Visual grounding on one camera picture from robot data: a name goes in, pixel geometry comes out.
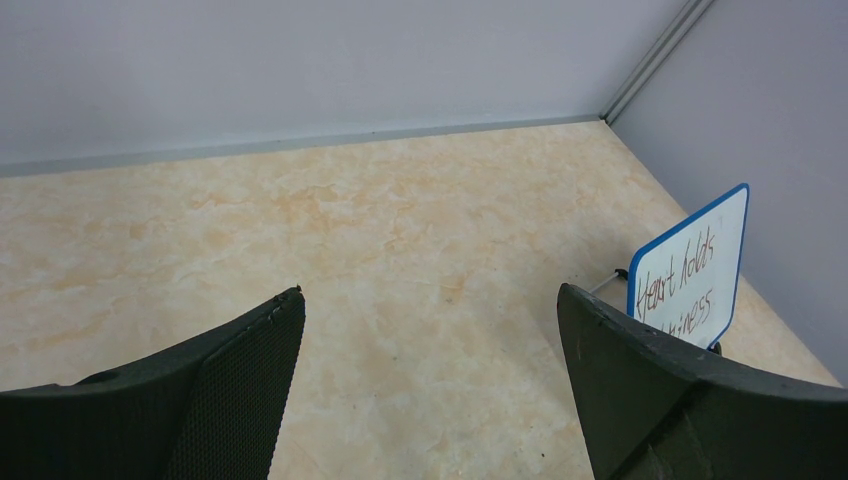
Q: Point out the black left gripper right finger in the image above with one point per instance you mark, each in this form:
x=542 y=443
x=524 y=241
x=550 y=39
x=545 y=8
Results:
x=652 y=406

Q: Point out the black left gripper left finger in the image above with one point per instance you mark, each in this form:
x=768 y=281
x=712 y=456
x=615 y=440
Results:
x=209 y=407

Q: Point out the blue-framed small whiteboard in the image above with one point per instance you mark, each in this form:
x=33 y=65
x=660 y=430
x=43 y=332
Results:
x=684 y=282

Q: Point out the aluminium corner post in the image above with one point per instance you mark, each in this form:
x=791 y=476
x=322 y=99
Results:
x=665 y=44

